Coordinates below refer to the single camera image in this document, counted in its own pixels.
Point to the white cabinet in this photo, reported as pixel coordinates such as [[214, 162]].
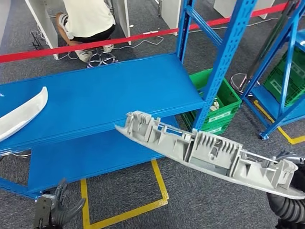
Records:
[[226, 8]]

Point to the grey ribbed plastic trim part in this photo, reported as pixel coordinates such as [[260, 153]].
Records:
[[209, 151]]

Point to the yellow floor tape square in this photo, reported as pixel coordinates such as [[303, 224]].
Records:
[[271, 121], [159, 178]]

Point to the ribbed grey right arm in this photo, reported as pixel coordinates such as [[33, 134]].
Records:
[[285, 208]]

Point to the person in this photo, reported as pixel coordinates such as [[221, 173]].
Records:
[[88, 15]]

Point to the chrome stool base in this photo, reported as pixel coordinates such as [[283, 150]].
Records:
[[101, 56]]

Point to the green plastic crate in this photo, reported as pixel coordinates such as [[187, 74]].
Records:
[[297, 63], [274, 83], [228, 98], [214, 128]]

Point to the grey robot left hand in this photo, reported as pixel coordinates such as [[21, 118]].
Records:
[[68, 215]]

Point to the white power strip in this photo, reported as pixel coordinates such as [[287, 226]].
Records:
[[150, 32]]

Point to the blue steel shelf rack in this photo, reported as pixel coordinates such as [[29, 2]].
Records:
[[107, 88], [289, 57]]

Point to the red barrier tape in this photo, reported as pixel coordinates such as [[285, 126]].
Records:
[[47, 50]]

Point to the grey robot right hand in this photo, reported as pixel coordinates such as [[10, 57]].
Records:
[[300, 173]]

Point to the white curved plastic part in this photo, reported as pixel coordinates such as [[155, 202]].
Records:
[[23, 113]]

